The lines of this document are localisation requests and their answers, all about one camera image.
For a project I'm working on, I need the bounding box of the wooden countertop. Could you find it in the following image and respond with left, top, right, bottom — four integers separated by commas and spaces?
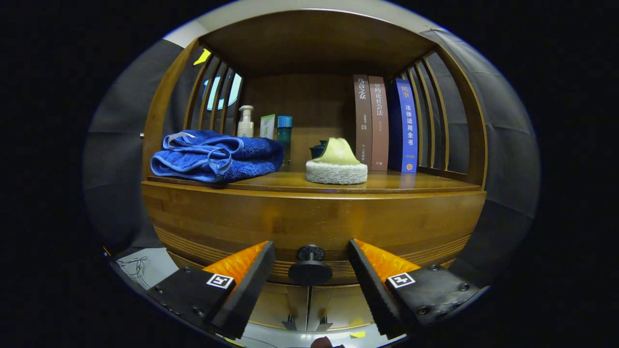
145, 168, 483, 195

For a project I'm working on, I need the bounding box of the folded blue towel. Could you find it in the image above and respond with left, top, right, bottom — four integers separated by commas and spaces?
150, 130, 285, 183

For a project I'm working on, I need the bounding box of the green brush with white pad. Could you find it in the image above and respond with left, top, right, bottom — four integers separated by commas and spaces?
305, 137, 368, 185

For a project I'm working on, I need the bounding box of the thin grey cable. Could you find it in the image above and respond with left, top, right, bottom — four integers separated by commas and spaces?
116, 256, 149, 290

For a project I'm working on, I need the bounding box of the white pump bottle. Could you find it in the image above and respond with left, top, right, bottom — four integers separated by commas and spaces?
236, 105, 255, 138

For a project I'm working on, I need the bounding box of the blue book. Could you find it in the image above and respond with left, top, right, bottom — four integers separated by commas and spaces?
388, 78, 419, 174

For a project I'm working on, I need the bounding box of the reddish brown book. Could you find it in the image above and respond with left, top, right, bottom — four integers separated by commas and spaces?
368, 75, 390, 171

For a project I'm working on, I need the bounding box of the dark brown book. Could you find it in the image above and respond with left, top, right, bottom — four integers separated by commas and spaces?
353, 74, 373, 167

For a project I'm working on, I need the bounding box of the teal capped bottle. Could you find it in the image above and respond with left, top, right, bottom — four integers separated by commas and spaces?
277, 116, 294, 165

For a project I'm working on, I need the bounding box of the wooden cabinet door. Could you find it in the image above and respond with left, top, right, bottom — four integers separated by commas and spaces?
308, 284, 383, 332
249, 282, 310, 331

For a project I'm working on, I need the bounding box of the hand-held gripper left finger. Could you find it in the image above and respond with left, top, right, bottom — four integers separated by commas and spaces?
145, 240, 276, 340

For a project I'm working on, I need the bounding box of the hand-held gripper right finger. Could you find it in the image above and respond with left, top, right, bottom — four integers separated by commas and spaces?
348, 238, 484, 340

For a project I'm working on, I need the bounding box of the wooden cabinet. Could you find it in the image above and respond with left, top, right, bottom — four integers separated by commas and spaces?
142, 9, 488, 334

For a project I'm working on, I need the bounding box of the green white tube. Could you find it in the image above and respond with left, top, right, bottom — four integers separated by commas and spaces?
260, 114, 277, 140

